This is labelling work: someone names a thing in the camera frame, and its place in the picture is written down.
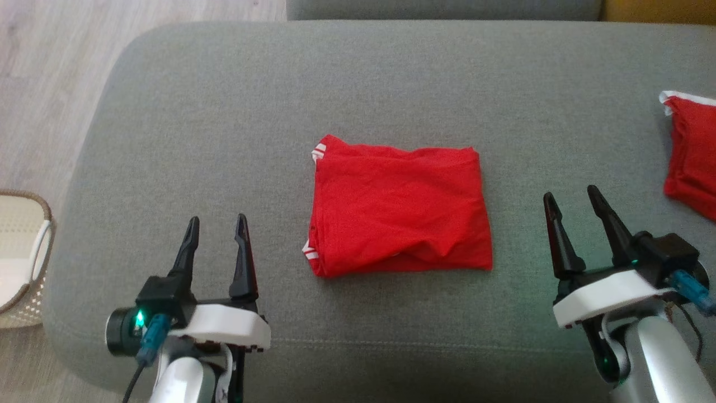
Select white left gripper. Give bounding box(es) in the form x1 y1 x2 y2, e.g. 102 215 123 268
168 213 272 353

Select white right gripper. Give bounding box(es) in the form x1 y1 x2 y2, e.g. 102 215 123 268
543 185 675 330

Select red shorts with white band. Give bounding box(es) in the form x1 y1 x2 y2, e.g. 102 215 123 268
659 91 716 222

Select red and white basketball jersey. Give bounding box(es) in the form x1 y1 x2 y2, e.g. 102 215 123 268
302 133 494 279

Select cream woven laundry basket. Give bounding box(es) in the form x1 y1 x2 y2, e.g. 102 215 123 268
0 189 56 330

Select grey fabric sofa seat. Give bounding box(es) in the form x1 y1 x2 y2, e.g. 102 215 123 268
44 20 716 403

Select mustard yellow cushion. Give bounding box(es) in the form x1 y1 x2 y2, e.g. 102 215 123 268
603 0 716 26

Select grey sofa back cushion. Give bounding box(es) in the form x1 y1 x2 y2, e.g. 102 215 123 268
285 0 604 22

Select left black cable blue plug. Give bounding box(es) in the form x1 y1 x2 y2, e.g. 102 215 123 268
122 313 172 403

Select black cable blue plug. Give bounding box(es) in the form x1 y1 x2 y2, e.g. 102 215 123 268
122 313 172 403
668 270 716 364

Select right black cable blue plug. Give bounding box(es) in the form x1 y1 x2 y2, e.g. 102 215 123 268
668 270 716 364

